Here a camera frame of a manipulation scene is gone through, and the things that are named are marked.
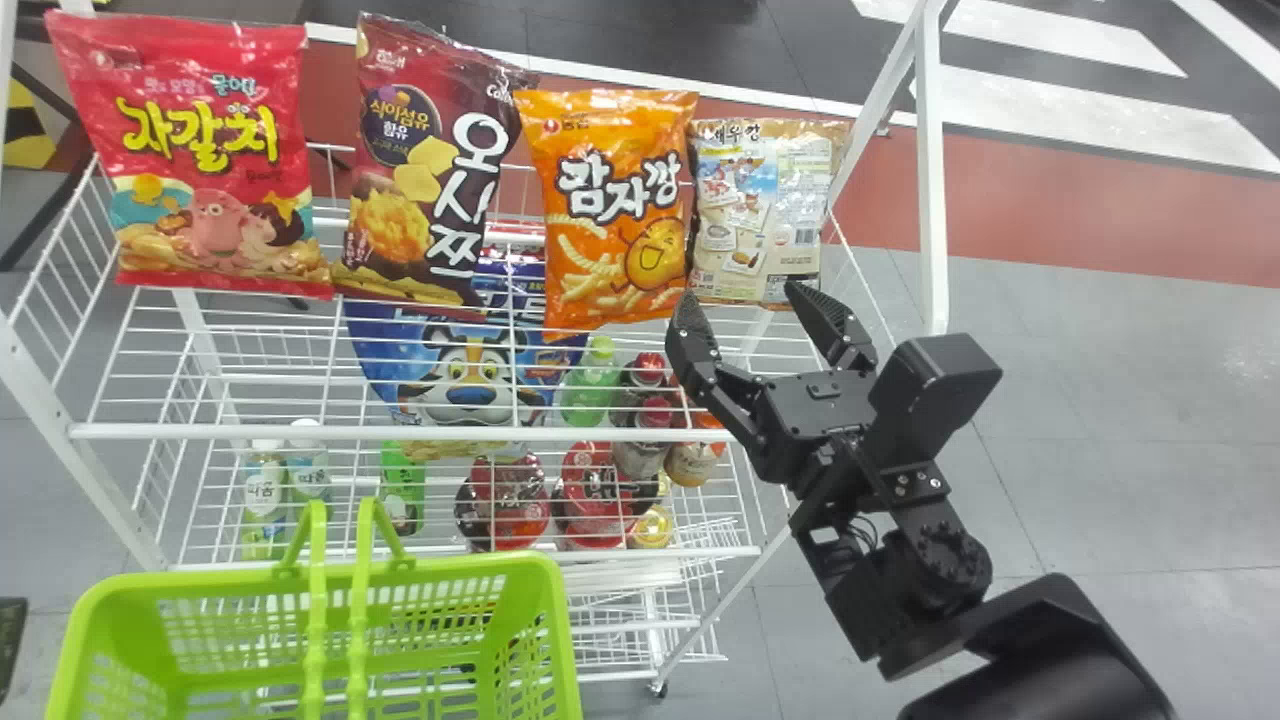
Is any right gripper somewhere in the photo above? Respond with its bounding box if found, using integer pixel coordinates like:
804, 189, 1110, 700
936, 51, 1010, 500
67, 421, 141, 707
664, 279, 885, 493

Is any green basket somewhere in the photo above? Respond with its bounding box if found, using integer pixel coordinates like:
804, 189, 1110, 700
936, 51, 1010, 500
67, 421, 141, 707
44, 496, 584, 720

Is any brown bottle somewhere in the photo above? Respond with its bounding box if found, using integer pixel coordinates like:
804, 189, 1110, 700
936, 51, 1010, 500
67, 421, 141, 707
664, 414, 729, 489

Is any beige snack packet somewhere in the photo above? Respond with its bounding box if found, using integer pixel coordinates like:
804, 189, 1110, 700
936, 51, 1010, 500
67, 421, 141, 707
686, 117, 853, 310

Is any orange snack packet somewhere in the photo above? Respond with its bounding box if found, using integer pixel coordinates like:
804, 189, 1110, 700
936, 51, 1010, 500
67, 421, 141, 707
514, 87, 700, 342

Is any yellow can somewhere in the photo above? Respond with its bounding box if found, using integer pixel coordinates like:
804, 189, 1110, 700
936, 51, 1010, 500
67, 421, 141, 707
628, 504, 677, 550

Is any red noodle cup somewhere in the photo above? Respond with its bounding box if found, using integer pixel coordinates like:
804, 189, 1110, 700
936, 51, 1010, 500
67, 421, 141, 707
453, 452, 552, 553
553, 439, 643, 551

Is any blue cereal bag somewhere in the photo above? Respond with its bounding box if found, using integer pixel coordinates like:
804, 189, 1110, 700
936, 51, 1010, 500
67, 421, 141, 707
344, 224, 593, 463

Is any maroon snack packet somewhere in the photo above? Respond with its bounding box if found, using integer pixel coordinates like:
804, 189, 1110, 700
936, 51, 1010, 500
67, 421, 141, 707
333, 11, 538, 308

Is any pale green bottle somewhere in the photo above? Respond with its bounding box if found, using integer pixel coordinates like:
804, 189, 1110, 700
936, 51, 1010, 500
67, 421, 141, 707
284, 418, 333, 523
238, 438, 288, 562

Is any red snack packet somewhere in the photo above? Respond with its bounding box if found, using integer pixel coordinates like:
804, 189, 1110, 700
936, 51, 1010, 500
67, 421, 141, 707
44, 9, 335, 301

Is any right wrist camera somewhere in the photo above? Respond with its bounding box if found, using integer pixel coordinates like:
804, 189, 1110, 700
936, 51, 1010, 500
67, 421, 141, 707
865, 334, 1004, 473

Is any white wire rack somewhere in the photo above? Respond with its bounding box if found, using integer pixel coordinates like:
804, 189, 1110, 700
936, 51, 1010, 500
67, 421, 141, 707
0, 0, 952, 701

